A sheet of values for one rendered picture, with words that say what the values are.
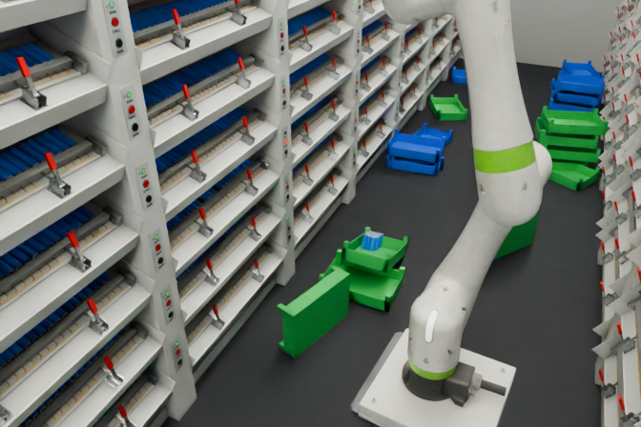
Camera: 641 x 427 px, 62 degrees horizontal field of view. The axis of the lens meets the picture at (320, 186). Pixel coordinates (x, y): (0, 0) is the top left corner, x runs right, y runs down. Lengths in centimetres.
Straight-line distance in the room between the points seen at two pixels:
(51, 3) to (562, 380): 183
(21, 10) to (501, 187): 92
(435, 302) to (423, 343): 10
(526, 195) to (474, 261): 35
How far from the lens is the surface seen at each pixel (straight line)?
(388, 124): 328
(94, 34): 120
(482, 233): 135
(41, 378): 136
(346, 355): 199
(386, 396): 147
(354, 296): 216
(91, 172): 126
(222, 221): 171
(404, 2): 105
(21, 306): 125
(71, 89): 118
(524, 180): 109
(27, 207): 118
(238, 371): 196
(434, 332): 133
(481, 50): 103
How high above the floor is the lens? 147
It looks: 30 degrees down
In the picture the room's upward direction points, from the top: straight up
